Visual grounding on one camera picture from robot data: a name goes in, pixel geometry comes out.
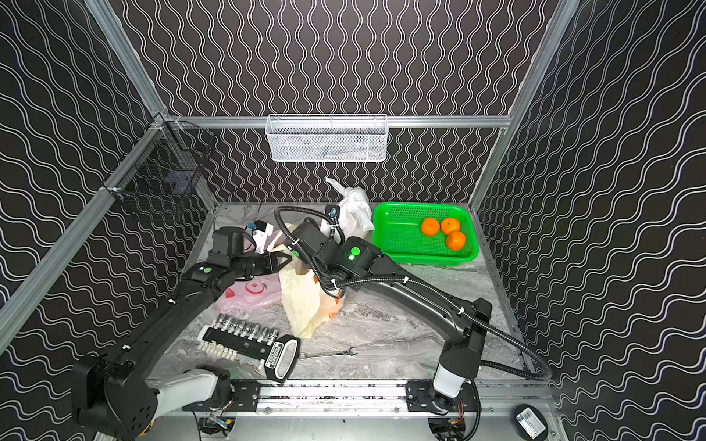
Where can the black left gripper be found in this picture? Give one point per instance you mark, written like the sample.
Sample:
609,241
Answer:
270,262

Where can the yellow plastic bag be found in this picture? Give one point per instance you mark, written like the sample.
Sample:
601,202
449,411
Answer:
305,303

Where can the white plastic bag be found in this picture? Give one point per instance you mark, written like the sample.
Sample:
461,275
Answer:
355,217

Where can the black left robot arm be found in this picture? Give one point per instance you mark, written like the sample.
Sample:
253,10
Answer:
133,358

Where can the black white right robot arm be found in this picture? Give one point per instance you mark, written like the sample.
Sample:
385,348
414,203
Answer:
349,263

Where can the pink plastic bag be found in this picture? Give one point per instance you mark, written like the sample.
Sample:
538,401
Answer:
247,293

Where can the socket set holder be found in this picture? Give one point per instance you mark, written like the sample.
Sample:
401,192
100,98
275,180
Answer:
229,337

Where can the green plastic basket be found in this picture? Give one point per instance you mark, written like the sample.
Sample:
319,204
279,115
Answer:
398,233

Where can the steel combination wrench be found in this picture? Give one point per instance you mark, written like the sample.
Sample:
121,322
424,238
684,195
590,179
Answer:
352,351

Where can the orange centre left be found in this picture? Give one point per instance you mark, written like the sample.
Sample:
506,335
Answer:
430,227

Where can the orange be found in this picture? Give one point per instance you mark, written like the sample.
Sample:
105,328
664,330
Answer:
450,225
430,227
455,240

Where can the orange middle back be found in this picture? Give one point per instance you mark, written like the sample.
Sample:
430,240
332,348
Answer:
450,225

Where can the orange front right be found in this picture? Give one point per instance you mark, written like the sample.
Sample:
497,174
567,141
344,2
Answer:
455,240

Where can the black round puck device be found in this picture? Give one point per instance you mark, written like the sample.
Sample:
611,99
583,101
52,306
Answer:
529,423

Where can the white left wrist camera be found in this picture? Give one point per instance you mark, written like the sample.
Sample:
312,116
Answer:
260,232

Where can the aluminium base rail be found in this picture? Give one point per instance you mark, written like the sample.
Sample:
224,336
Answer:
331,397

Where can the black wire basket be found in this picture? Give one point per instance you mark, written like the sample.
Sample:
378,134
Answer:
162,183

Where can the aluminium corner post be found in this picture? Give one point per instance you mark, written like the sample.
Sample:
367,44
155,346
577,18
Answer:
562,17

